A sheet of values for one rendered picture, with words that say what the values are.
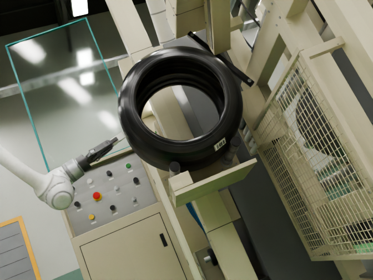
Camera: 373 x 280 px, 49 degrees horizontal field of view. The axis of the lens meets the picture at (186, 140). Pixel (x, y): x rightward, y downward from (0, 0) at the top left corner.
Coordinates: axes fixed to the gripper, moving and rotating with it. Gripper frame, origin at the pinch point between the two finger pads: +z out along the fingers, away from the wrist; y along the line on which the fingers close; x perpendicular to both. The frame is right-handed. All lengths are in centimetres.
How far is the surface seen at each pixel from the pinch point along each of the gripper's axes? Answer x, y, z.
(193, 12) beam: -33, 5, 69
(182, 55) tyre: -10.2, -11.9, 44.3
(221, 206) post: 51, 26, 22
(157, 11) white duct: -79, 63, 77
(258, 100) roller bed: 21, 19, 70
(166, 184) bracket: 25.3, 23.9, 7.1
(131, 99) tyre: -7.1, -11.7, 13.9
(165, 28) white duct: -69, 70, 77
